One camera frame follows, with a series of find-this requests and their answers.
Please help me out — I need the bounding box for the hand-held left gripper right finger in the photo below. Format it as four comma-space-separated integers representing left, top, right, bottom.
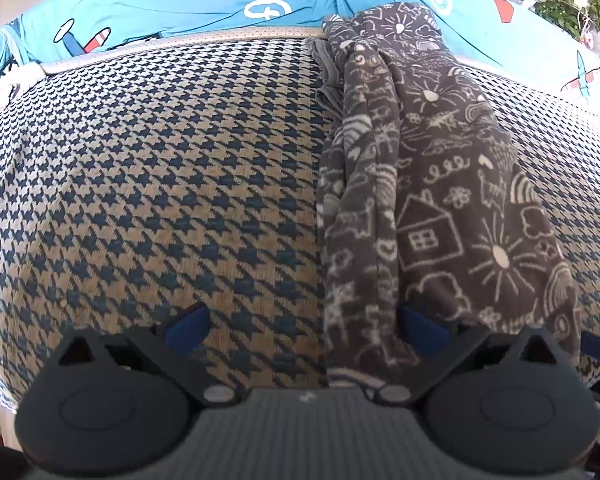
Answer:
365, 302, 556, 407

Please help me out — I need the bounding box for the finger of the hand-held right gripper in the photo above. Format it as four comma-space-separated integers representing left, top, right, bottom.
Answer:
580, 331, 600, 386

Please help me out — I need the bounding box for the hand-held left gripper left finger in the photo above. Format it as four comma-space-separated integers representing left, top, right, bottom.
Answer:
55, 302, 243, 408

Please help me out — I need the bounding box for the grey doodle-print fleece jacket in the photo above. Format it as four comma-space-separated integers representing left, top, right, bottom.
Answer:
305, 2, 583, 391

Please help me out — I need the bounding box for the houndstooth sofa seat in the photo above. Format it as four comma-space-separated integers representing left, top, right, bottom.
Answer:
0, 27, 600, 411

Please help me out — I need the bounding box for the white knitted cloth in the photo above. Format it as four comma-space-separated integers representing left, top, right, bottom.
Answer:
0, 62, 46, 121

